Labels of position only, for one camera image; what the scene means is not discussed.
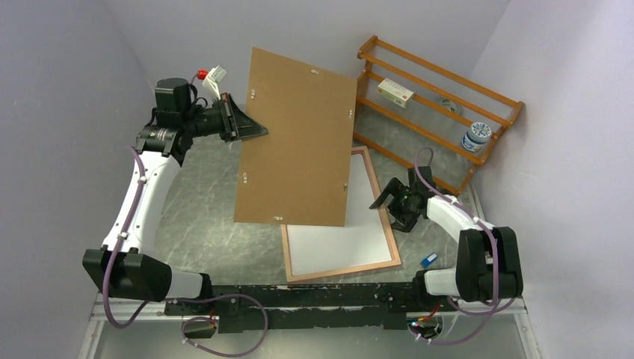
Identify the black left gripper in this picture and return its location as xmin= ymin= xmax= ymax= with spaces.
xmin=182 ymin=93 xmax=268 ymax=143

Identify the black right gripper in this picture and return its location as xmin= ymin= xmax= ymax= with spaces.
xmin=369 ymin=178 xmax=419 ymax=233

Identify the pink wooden photo frame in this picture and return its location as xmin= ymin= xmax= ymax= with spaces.
xmin=280 ymin=145 xmax=403 ymax=284

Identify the landscape photo print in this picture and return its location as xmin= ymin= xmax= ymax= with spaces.
xmin=286 ymin=152 xmax=396 ymax=277

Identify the brown cardboard backing board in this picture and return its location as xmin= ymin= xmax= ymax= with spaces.
xmin=233 ymin=48 xmax=357 ymax=227

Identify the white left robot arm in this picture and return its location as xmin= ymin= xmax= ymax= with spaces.
xmin=82 ymin=78 xmax=268 ymax=314

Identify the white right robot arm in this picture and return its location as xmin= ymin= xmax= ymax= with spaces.
xmin=370 ymin=166 xmax=523 ymax=310

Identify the small blue white object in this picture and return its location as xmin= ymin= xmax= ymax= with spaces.
xmin=420 ymin=253 xmax=438 ymax=269

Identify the orange wooden shelf rack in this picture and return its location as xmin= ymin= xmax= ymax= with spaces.
xmin=353 ymin=35 xmax=525 ymax=194

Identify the blue white round jar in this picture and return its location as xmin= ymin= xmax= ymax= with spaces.
xmin=461 ymin=122 xmax=493 ymax=153

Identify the white green small box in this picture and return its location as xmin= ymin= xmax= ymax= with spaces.
xmin=377 ymin=78 xmax=414 ymax=108

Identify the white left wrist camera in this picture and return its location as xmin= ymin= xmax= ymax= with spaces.
xmin=196 ymin=65 xmax=227 ymax=101

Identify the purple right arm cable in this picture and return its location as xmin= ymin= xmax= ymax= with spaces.
xmin=413 ymin=147 xmax=519 ymax=346

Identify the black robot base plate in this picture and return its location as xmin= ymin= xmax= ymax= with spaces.
xmin=164 ymin=281 xmax=452 ymax=334

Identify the aluminium rail frame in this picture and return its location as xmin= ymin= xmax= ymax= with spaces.
xmin=82 ymin=179 xmax=523 ymax=346

